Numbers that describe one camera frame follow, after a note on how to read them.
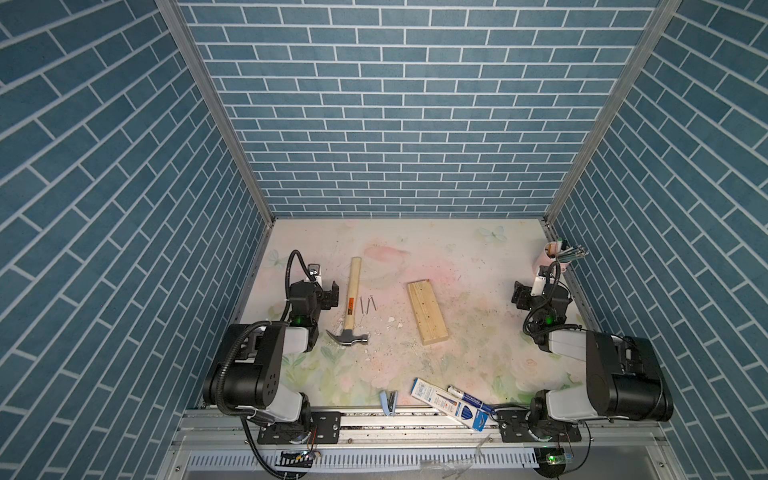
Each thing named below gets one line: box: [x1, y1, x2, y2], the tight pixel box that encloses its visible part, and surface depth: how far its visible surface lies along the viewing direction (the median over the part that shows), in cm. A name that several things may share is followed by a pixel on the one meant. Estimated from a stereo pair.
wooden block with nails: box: [407, 279, 448, 346], surface depth 93 cm
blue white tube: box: [446, 385, 496, 414], surface depth 79 cm
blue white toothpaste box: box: [410, 377, 490, 432], surface depth 78 cm
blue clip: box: [380, 390, 398, 416], surface depth 78 cm
